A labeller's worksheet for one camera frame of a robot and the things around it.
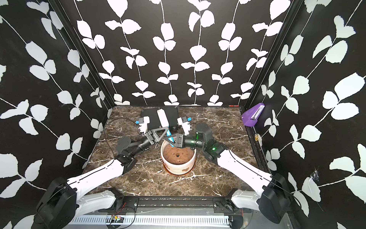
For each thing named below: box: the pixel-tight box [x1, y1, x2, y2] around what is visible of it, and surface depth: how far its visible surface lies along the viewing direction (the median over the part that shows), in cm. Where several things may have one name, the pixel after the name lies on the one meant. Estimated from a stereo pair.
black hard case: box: [140, 106, 179, 130], surface depth 69 cm
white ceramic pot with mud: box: [160, 140, 197, 177], surface depth 82 cm
